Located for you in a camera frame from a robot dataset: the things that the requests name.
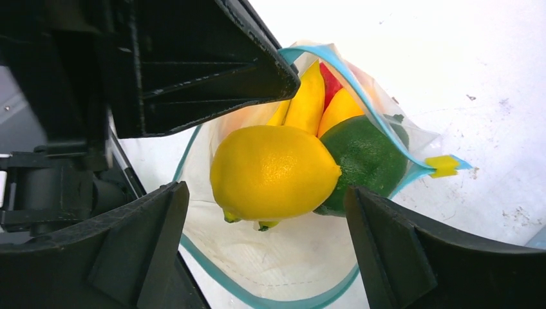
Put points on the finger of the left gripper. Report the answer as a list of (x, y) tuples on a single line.
[(172, 65)]

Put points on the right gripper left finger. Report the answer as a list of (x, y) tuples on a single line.
[(124, 258)]

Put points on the green avocado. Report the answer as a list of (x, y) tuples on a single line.
[(367, 158)]

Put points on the red apple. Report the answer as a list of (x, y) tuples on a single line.
[(332, 85)]

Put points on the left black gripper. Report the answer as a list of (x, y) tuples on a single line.
[(78, 65)]

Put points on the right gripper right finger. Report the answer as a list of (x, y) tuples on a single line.
[(408, 260)]

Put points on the yellow lemon top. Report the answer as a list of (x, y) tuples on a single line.
[(271, 173)]

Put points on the yellow banana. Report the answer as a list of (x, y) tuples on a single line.
[(305, 110)]

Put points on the orange yellow mango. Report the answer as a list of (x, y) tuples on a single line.
[(342, 107)]

